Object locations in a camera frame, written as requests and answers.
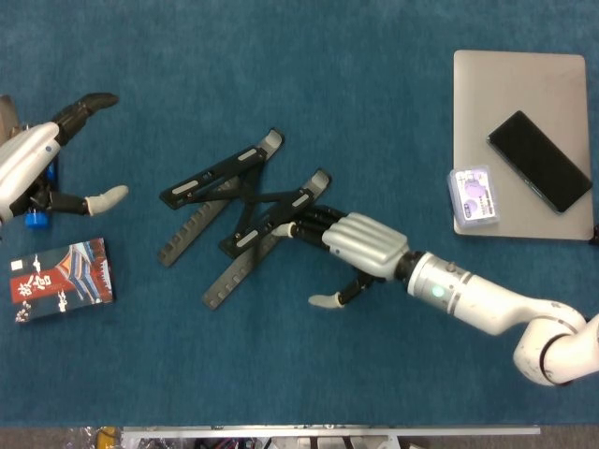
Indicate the blue felt table cover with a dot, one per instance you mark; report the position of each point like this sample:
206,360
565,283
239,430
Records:
374,351

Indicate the clear plastic card box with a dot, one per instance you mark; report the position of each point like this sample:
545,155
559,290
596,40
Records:
472,198

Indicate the black smartphone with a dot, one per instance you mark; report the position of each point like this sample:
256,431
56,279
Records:
538,161

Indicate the silver closed laptop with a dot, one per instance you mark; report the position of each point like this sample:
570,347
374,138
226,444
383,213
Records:
515,84

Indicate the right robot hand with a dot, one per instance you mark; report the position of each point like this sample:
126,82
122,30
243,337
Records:
369,243

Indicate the crinkled clear wrapper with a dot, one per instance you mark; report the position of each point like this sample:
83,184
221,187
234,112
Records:
82,439

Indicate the red black snack packet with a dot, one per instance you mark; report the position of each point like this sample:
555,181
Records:
61,280

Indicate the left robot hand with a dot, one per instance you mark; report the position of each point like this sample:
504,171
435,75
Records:
23,159

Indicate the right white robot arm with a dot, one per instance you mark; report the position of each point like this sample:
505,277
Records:
491,304

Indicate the brown flat board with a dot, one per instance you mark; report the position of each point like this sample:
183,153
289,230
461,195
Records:
5,117

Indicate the black folding laptop stand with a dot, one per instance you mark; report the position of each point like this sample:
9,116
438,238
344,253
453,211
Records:
210,180

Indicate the cola bottle blue label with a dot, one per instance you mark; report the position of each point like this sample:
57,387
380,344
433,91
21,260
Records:
37,220

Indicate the yellow small object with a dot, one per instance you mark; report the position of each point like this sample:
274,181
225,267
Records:
107,437

